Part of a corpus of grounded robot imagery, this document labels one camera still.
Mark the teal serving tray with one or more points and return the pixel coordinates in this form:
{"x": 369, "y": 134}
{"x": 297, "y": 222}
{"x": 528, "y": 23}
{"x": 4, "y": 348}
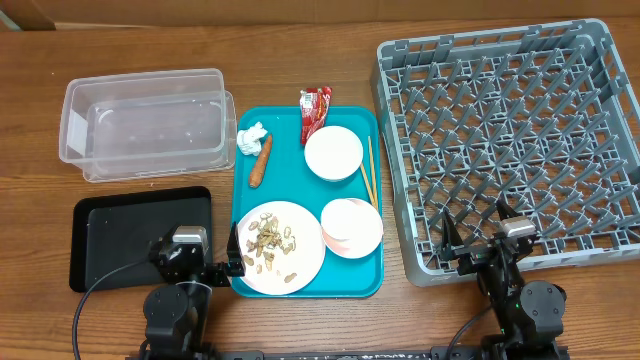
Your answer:
{"x": 288, "y": 178}

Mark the white bowl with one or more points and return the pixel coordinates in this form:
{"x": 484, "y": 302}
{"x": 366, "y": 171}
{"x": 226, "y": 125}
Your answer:
{"x": 333, "y": 153}

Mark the orange carrot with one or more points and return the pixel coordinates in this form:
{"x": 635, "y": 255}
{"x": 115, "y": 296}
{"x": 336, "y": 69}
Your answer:
{"x": 258, "y": 171}

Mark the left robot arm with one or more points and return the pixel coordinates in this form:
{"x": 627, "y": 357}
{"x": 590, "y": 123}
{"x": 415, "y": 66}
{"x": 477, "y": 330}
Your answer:
{"x": 176, "y": 314}

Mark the black rectangular tray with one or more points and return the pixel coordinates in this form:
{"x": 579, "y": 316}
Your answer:
{"x": 112, "y": 231}

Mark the clear plastic storage bin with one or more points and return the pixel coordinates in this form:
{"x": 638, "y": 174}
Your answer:
{"x": 149, "y": 124}

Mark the white plate with peanut shells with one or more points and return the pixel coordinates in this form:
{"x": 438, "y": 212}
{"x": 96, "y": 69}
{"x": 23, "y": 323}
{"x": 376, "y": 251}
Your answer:
{"x": 281, "y": 247}

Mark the grey dishwasher rack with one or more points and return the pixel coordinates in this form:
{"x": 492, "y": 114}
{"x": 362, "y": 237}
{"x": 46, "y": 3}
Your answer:
{"x": 542, "y": 117}

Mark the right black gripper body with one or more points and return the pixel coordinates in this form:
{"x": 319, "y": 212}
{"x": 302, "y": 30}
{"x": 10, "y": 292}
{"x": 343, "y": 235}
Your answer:
{"x": 473, "y": 257}

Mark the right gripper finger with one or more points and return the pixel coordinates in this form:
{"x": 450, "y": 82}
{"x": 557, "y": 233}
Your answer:
{"x": 505, "y": 210}
{"x": 450, "y": 235}

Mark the black mounting rail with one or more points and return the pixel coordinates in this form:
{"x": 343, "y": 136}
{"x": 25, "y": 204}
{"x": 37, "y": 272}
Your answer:
{"x": 435, "y": 353}

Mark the pink shallow bowl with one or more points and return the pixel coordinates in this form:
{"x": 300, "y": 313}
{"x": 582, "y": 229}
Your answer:
{"x": 366, "y": 239}

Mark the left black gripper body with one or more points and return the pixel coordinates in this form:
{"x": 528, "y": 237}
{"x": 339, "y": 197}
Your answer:
{"x": 215, "y": 276}

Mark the red snack wrapper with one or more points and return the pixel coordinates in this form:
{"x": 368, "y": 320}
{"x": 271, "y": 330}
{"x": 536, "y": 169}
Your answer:
{"x": 314, "y": 105}

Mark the crumpled white tissue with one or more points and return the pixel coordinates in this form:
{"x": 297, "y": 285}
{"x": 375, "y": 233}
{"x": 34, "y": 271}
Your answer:
{"x": 249, "y": 140}

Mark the white cup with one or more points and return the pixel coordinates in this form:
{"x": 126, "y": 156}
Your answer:
{"x": 341, "y": 218}

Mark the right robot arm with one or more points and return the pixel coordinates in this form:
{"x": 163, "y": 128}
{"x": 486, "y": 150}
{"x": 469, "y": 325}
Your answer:
{"x": 529, "y": 313}

